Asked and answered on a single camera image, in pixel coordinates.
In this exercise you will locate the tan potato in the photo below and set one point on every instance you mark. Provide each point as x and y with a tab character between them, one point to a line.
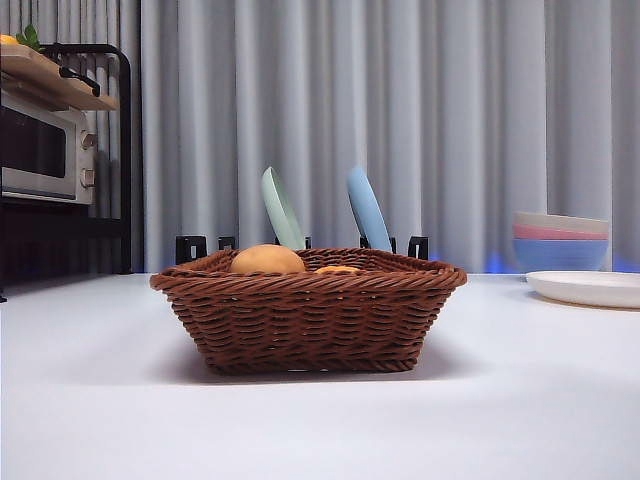
267	260

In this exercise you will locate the brown wicker basket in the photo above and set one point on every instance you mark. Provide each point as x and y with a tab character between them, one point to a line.
309	325

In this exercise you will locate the pale green plate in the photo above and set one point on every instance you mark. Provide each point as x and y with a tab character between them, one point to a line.
280	210

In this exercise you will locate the light blue plate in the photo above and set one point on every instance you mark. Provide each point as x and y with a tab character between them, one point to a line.
367	210

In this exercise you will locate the black plate rack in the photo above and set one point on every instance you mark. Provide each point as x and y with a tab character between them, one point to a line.
187	247

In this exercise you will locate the grey curtain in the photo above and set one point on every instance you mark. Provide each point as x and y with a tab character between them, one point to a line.
400	100

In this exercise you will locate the pink bowl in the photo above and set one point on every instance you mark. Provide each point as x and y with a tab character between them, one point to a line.
560	231

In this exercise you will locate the blue bowl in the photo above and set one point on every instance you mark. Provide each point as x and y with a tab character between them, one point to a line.
560	255

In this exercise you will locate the beige bowl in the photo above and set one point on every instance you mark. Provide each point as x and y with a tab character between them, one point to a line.
560	220

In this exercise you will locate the white flat plate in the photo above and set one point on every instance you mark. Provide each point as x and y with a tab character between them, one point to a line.
585	289

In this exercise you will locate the silver toaster oven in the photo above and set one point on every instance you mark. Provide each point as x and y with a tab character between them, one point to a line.
35	150

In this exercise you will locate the wooden tray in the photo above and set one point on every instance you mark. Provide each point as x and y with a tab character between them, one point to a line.
35	80

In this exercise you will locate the green leaves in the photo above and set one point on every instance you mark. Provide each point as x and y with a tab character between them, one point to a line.
30	36

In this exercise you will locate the orange fruit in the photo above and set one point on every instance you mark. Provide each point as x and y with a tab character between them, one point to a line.
7	40

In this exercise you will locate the black metal shelf frame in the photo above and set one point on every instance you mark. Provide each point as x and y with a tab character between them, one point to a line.
126	150

